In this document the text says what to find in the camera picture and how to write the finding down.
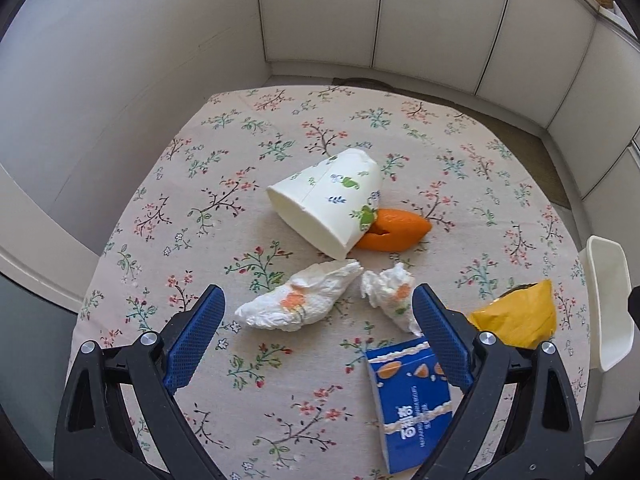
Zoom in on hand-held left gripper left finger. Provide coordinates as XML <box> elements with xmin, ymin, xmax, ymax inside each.
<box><xmin>52</xmin><ymin>284</ymin><xmax>227</xmax><ymax>480</ymax></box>

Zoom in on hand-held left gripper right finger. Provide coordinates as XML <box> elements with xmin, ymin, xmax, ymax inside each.
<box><xmin>411</xmin><ymin>283</ymin><xmax>586</xmax><ymax>480</ymax></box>

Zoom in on long white tissue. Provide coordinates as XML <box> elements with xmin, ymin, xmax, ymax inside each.
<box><xmin>235</xmin><ymin>259</ymin><xmax>364</xmax><ymax>332</ymax></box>

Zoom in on white plastic bin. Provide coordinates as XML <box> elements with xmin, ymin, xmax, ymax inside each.
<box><xmin>585</xmin><ymin>235</ymin><xmax>635</xmax><ymax>372</ymax></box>

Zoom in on flat blue carton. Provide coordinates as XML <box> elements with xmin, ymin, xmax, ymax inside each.
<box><xmin>366</xmin><ymin>336</ymin><xmax>476</xmax><ymax>461</ymax></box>

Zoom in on yellow packet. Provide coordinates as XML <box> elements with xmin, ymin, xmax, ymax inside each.
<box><xmin>466</xmin><ymin>280</ymin><xmax>558</xmax><ymax>350</ymax></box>

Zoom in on orange peel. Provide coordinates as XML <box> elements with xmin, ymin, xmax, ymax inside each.
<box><xmin>356</xmin><ymin>208</ymin><xmax>433</xmax><ymax>251</ymax></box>

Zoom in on frosted glass sliding door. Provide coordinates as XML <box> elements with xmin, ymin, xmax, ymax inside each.
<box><xmin>0</xmin><ymin>280</ymin><xmax>76</xmax><ymax>480</ymax></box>

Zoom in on floral tablecloth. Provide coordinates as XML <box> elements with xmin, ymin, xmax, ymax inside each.
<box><xmin>75</xmin><ymin>85</ymin><xmax>598</xmax><ymax>480</ymax></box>

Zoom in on white paper cup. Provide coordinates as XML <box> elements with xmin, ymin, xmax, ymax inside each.
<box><xmin>266</xmin><ymin>149</ymin><xmax>383</xmax><ymax>261</ymax></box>

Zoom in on white kitchen cabinets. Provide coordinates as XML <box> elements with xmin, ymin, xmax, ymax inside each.
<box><xmin>255</xmin><ymin>0</ymin><xmax>640</xmax><ymax>281</ymax></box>

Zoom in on white kitchen countertop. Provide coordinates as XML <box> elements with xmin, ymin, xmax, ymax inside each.
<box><xmin>597</xmin><ymin>2</ymin><xmax>640</xmax><ymax>41</ymax></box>

